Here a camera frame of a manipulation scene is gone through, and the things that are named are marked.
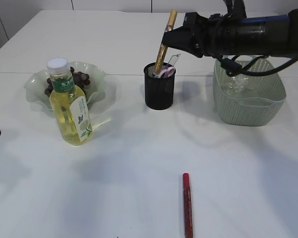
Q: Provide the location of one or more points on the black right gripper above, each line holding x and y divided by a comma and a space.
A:
198, 36

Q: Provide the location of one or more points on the transparent plastic ruler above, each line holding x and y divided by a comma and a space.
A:
173, 60

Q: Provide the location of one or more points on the gold glitter pen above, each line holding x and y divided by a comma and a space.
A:
163, 49

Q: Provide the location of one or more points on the pink scissors with cover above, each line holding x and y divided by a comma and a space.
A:
167, 72

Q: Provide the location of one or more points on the clear plastic sheet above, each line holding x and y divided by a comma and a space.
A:
237, 86

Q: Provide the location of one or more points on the purple artificial grape bunch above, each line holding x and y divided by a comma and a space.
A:
66, 82

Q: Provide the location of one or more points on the yellow tea plastic bottle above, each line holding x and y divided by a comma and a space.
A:
70, 109

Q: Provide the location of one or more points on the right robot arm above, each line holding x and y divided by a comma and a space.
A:
237, 34

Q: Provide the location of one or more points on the black mesh pen holder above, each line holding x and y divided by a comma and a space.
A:
158, 91

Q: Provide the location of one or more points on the green plastic woven basket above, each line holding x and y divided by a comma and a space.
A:
255, 109

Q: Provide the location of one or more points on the green wavy glass plate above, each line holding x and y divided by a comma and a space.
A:
90, 78

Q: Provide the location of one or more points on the red glitter pen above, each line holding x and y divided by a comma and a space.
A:
187, 207

